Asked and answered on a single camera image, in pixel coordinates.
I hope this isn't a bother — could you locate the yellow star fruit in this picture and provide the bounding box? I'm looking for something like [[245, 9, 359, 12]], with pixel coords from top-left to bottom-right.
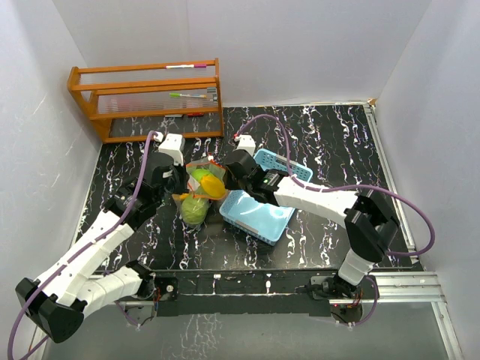
[[200, 175, 227, 200]]

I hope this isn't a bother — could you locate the clear zip top bag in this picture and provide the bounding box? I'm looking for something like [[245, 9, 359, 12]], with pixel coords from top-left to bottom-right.
[[172, 155, 227, 228]]

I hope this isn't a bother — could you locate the green cabbage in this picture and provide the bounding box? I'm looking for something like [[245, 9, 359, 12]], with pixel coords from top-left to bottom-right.
[[180, 194, 210, 227], [191, 168, 211, 183]]

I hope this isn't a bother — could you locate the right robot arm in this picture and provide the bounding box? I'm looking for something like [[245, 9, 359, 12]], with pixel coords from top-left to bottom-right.
[[224, 149, 400, 299]]

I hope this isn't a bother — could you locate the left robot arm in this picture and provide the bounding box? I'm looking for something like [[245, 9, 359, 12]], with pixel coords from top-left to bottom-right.
[[15, 150, 188, 344]]

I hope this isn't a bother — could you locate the light blue plastic basket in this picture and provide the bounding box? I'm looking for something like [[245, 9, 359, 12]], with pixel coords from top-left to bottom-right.
[[220, 148, 313, 246]]

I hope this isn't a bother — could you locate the green yellow pen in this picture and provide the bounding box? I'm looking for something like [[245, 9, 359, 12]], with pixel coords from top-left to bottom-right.
[[169, 92, 208, 99]]

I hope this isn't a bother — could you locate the wooden shelf rack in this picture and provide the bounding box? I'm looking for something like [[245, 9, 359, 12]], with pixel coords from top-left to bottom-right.
[[67, 58, 224, 144]]

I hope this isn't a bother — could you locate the white pink pen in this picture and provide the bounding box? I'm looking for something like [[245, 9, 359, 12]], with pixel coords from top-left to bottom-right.
[[165, 64, 208, 70]]

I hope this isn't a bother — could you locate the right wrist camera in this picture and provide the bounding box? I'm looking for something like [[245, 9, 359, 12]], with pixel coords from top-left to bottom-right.
[[233, 134, 256, 156]]

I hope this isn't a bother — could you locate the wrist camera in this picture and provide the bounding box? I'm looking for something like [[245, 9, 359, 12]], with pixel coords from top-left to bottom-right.
[[233, 134, 256, 156], [153, 133, 185, 166]]

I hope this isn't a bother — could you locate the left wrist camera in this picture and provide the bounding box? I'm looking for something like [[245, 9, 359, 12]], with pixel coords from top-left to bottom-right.
[[153, 133, 185, 166]]

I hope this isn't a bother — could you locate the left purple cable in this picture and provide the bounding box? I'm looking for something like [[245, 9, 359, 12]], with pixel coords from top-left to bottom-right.
[[6, 130, 166, 360]]

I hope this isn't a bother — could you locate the purple cable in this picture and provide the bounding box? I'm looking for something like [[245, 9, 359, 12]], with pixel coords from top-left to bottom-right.
[[6, 130, 166, 360], [232, 114, 437, 327]]

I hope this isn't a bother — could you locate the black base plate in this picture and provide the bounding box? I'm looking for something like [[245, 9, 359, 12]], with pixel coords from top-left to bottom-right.
[[112, 268, 365, 319]]

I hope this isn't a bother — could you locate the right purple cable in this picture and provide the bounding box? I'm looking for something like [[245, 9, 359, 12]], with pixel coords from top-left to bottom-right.
[[232, 114, 437, 327]]

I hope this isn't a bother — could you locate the aluminium frame rail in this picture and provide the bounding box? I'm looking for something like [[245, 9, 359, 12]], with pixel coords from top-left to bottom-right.
[[37, 272, 462, 359]]

